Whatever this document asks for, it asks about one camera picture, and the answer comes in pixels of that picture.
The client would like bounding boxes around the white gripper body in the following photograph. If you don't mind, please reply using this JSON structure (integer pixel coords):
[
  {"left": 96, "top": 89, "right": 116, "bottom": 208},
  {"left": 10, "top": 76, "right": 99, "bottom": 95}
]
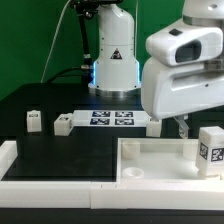
[{"left": 141, "top": 20, "right": 224, "bottom": 119}]

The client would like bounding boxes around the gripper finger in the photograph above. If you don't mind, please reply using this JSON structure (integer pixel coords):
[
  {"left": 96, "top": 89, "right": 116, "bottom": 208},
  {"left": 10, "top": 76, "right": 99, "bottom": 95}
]
[{"left": 174, "top": 115, "right": 189, "bottom": 139}]

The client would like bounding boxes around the white square table top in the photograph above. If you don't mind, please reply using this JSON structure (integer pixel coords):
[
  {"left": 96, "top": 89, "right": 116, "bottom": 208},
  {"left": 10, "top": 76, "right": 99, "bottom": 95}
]
[{"left": 117, "top": 138, "right": 222, "bottom": 182}]

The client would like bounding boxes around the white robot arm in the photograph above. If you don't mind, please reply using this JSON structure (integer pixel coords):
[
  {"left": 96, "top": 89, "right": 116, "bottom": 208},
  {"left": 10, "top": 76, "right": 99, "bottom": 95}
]
[{"left": 89, "top": 0, "right": 224, "bottom": 136}]

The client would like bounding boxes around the white U-shaped fence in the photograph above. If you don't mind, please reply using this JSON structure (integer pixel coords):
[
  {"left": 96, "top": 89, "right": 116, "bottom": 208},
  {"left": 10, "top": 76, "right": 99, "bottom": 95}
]
[{"left": 0, "top": 141, "right": 224, "bottom": 211}]

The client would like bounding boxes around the black cable bundle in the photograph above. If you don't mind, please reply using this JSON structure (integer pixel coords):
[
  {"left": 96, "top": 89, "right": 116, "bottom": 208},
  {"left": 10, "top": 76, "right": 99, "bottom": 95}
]
[{"left": 44, "top": 65, "right": 93, "bottom": 84}]

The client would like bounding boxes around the white marker base plate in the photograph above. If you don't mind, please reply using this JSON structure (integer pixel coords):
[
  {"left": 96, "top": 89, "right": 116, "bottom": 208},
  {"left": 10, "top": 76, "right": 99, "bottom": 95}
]
[{"left": 73, "top": 110, "right": 150, "bottom": 127}]

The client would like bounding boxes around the white cable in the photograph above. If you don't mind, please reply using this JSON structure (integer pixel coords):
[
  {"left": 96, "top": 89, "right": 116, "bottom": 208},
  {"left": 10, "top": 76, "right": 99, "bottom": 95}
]
[{"left": 40, "top": 0, "right": 73, "bottom": 84}]

